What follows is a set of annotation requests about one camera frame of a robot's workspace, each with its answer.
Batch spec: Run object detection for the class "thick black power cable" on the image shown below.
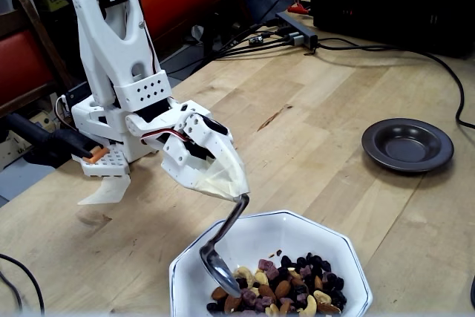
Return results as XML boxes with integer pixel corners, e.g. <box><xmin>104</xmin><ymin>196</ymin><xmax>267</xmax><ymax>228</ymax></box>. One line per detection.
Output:
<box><xmin>315</xmin><ymin>36</ymin><xmax>475</xmax><ymax>129</ymax></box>

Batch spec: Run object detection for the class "black clamp orange pad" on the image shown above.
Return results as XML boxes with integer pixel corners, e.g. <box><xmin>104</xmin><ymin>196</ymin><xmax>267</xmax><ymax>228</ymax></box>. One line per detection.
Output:
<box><xmin>3</xmin><ymin>111</ymin><xmax>111</xmax><ymax>168</ymax></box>

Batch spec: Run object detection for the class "grey usb hub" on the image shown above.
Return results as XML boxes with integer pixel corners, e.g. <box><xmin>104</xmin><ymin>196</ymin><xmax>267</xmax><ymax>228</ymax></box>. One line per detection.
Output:
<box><xmin>275</xmin><ymin>11</ymin><xmax>319</xmax><ymax>50</ymax></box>

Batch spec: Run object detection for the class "brown plate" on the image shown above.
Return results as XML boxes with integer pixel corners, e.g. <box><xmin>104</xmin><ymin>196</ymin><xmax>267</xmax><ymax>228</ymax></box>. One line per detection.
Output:
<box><xmin>361</xmin><ymin>117</ymin><xmax>455</xmax><ymax>174</ymax></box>

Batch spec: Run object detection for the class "mixed nuts and dried fruit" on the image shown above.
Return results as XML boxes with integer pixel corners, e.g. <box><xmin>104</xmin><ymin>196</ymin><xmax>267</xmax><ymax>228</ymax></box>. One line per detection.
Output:
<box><xmin>206</xmin><ymin>252</ymin><xmax>348</xmax><ymax>317</ymax></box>

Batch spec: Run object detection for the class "small usb adapter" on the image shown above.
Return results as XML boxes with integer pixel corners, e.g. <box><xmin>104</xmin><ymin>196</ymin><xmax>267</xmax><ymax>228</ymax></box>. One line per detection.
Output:
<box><xmin>248</xmin><ymin>33</ymin><xmax>274</xmax><ymax>46</ymax></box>

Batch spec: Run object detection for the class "yellow green tool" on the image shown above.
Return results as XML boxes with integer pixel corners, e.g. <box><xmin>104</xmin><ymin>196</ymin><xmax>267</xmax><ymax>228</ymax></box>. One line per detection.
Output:
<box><xmin>41</xmin><ymin>0</ymin><xmax>71</xmax><ymax>13</ymax></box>

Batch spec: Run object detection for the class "white octagonal bowl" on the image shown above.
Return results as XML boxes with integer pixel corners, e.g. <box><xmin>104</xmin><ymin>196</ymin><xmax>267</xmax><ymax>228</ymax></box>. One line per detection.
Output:
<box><xmin>169</xmin><ymin>209</ymin><xmax>374</xmax><ymax>317</ymax></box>

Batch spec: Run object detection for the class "black motor controller board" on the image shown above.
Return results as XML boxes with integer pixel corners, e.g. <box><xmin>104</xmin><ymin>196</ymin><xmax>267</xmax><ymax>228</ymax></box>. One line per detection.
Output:
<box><xmin>55</xmin><ymin>81</ymin><xmax>92</xmax><ymax>125</ymax></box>

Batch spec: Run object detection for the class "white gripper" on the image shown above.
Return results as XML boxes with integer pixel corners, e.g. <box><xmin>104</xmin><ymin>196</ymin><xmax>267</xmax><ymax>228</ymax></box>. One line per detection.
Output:
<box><xmin>160</xmin><ymin>110</ymin><xmax>250</xmax><ymax>200</ymax></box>

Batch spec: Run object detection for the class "printed cardboard box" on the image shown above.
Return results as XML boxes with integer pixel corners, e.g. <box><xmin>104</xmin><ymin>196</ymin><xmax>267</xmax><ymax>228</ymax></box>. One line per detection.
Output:
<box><xmin>0</xmin><ymin>108</ymin><xmax>56</xmax><ymax>171</ymax></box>

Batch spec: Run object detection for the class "black usb cable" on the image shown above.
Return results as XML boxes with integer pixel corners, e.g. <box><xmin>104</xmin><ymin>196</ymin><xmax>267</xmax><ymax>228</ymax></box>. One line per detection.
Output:
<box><xmin>214</xmin><ymin>36</ymin><xmax>302</xmax><ymax>62</ymax></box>
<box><xmin>202</xmin><ymin>16</ymin><xmax>279</xmax><ymax>61</ymax></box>
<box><xmin>214</xmin><ymin>27</ymin><xmax>294</xmax><ymax>53</ymax></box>

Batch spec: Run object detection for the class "bent metal spoon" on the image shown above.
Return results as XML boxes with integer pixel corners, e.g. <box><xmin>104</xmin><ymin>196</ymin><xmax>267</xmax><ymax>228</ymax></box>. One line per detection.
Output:
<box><xmin>199</xmin><ymin>193</ymin><xmax>251</xmax><ymax>298</ymax></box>

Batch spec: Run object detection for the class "black plastic crate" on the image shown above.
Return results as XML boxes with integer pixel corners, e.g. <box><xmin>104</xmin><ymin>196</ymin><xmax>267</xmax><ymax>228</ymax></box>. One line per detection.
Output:
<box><xmin>307</xmin><ymin>0</ymin><xmax>475</xmax><ymax>59</ymax></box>

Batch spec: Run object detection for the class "wooden chair red cushion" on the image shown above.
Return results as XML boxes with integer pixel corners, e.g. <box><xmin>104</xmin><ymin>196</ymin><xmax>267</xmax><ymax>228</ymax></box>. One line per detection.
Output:
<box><xmin>118</xmin><ymin>0</ymin><xmax>238</xmax><ymax>54</ymax></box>
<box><xmin>0</xmin><ymin>0</ymin><xmax>73</xmax><ymax>117</ymax></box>

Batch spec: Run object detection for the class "beige masking tape flap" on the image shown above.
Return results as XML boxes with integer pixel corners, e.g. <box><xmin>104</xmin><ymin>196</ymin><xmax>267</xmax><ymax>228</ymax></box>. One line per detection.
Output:
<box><xmin>76</xmin><ymin>174</ymin><xmax>132</xmax><ymax>206</ymax></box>

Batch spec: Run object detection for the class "thin black cable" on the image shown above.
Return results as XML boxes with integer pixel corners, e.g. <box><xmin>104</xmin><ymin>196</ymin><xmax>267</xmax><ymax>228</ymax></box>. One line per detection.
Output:
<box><xmin>0</xmin><ymin>270</ymin><xmax>23</xmax><ymax>314</ymax></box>

